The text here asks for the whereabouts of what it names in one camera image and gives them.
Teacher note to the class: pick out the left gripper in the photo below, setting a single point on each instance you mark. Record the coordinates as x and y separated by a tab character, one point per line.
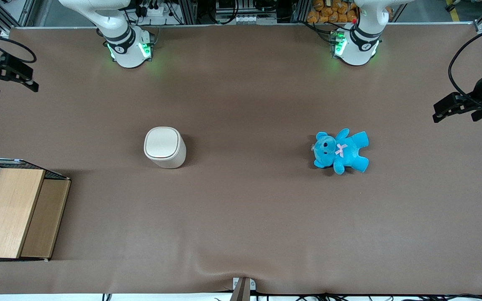
478	94

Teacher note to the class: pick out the white lidded trash can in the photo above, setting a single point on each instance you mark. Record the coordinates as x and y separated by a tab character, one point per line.
163	147

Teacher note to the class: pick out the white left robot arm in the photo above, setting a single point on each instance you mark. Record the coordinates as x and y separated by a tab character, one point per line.
360	37

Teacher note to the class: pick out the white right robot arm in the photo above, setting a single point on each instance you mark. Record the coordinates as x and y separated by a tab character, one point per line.
119	25

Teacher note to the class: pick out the blue teddy bear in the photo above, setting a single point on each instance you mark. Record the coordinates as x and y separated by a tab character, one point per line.
341	151

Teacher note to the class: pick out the white power strip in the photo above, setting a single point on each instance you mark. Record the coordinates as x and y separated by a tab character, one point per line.
156	10

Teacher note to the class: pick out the brown table cloth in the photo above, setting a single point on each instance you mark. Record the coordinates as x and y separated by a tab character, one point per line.
249	217

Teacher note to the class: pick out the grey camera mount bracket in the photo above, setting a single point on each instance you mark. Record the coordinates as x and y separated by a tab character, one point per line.
243	288

